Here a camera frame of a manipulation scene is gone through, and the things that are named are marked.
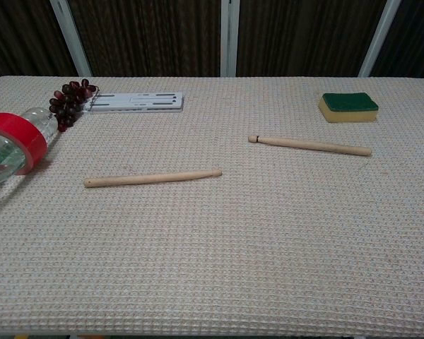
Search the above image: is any red tape roll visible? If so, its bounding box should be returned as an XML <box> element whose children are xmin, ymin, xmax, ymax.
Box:
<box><xmin>0</xmin><ymin>112</ymin><xmax>49</xmax><ymax>176</ymax></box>

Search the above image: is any clear plastic bottle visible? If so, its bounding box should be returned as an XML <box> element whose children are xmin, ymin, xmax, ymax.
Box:
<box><xmin>0</xmin><ymin>107</ymin><xmax>59</xmax><ymax>188</ymax></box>

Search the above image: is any bunch of dark red grapes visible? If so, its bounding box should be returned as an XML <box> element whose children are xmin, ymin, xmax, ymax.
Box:
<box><xmin>49</xmin><ymin>78</ymin><xmax>99</xmax><ymax>133</ymax></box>

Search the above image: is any yellow sponge with green pad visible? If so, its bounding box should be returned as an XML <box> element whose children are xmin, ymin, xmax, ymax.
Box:
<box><xmin>317</xmin><ymin>92</ymin><xmax>379</xmax><ymax>124</ymax></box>

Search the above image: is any plain wooden drumstick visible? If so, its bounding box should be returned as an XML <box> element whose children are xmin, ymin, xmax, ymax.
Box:
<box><xmin>83</xmin><ymin>168</ymin><xmax>223</xmax><ymax>189</ymax></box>

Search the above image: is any beige waffle-weave tablecloth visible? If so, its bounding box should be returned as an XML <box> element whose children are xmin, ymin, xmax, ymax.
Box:
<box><xmin>0</xmin><ymin>75</ymin><xmax>424</xmax><ymax>337</ymax></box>

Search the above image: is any white frame post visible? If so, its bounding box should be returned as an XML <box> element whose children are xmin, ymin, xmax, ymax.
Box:
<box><xmin>358</xmin><ymin>0</ymin><xmax>402</xmax><ymax>78</ymax></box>
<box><xmin>220</xmin><ymin>0</ymin><xmax>240</xmax><ymax>78</ymax></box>
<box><xmin>49</xmin><ymin>0</ymin><xmax>93</xmax><ymax>78</ymax></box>

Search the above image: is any wooden drumstick with black ring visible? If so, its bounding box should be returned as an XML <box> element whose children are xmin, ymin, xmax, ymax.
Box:
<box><xmin>247</xmin><ymin>135</ymin><xmax>373</xmax><ymax>157</ymax></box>

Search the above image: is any white flat plastic holder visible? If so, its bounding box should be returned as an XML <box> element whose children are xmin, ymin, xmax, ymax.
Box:
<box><xmin>84</xmin><ymin>92</ymin><xmax>184</xmax><ymax>113</ymax></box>

